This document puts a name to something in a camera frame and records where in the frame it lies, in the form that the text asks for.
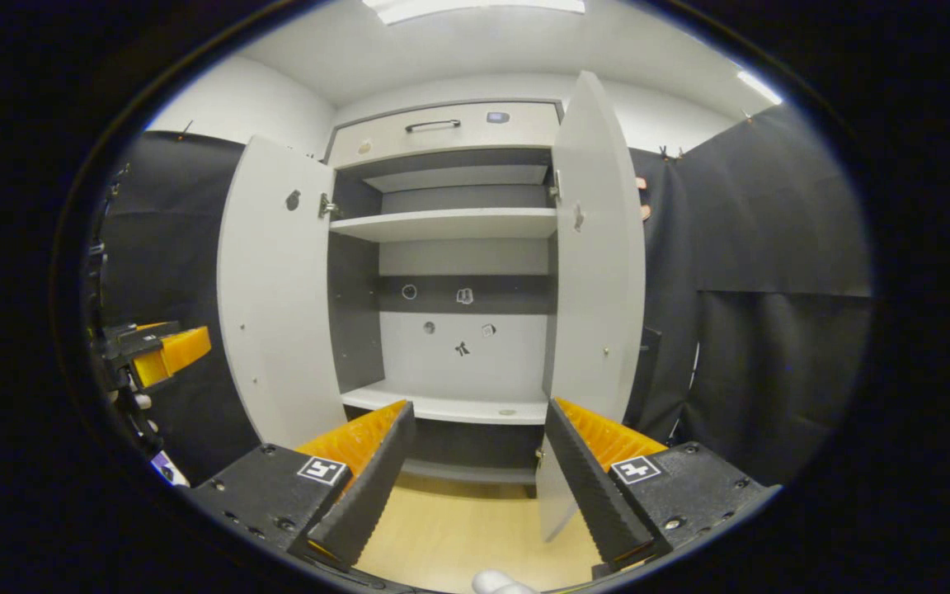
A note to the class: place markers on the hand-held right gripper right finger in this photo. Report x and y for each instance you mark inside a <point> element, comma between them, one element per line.
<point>594,495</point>

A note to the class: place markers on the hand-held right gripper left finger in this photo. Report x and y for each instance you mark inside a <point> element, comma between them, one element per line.
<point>364,495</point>

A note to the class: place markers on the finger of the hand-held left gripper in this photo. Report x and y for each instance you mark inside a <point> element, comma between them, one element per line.
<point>141,338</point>
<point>182,351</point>

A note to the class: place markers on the grey cabinet door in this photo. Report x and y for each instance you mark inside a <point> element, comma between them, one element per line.
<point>599,272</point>
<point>277,289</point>

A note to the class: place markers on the white rounded object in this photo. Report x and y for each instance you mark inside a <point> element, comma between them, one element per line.
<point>501,584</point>

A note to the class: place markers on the small ceiling light panel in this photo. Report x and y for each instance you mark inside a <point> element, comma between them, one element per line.
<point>759,87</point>

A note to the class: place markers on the long ceiling light panel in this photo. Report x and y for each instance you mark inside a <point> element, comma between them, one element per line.
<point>475,8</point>

